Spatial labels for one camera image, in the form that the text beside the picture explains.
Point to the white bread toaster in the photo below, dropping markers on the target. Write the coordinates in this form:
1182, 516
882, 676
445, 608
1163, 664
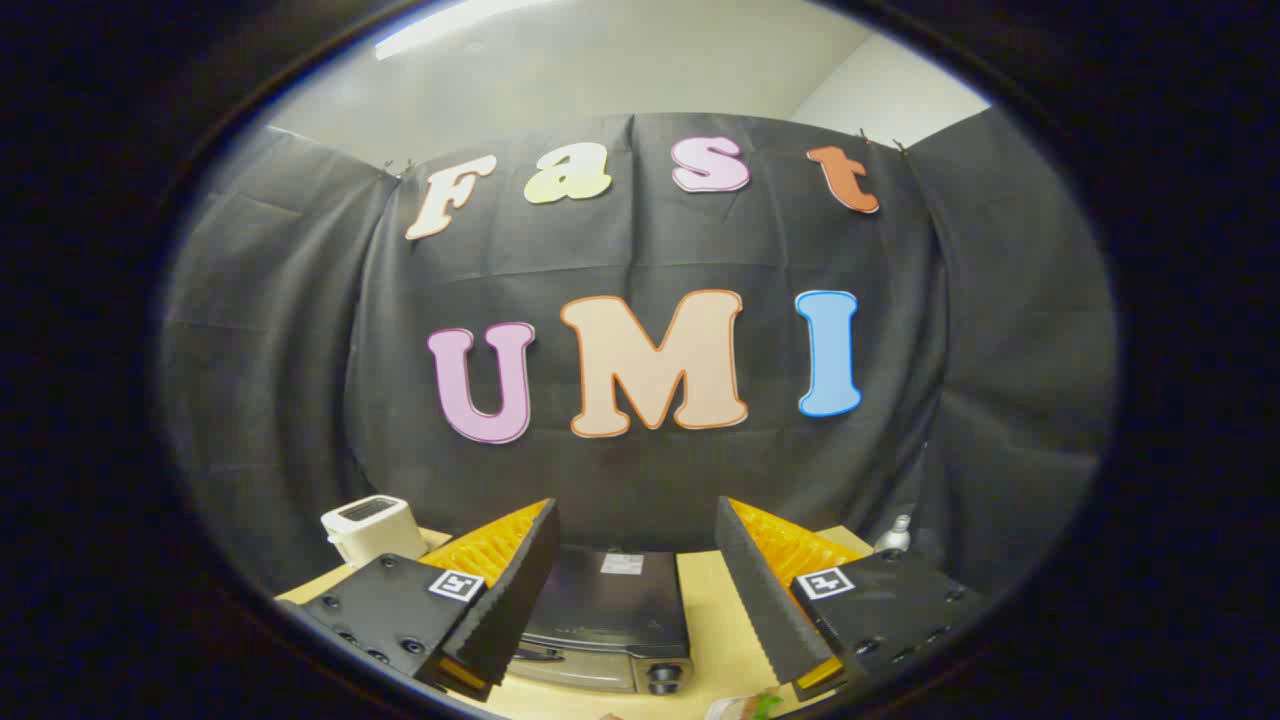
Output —
372, 528

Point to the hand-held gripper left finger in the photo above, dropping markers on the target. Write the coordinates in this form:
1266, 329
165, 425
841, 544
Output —
520, 590

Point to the black toaster oven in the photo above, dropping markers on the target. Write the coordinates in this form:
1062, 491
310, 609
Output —
610, 600

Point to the white spray bottle pink label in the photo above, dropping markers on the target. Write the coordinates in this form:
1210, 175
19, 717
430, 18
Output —
894, 536

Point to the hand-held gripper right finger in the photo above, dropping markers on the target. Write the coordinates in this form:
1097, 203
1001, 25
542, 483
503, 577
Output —
760, 590

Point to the black backdrop cloth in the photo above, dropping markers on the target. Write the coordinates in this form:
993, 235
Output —
640, 250

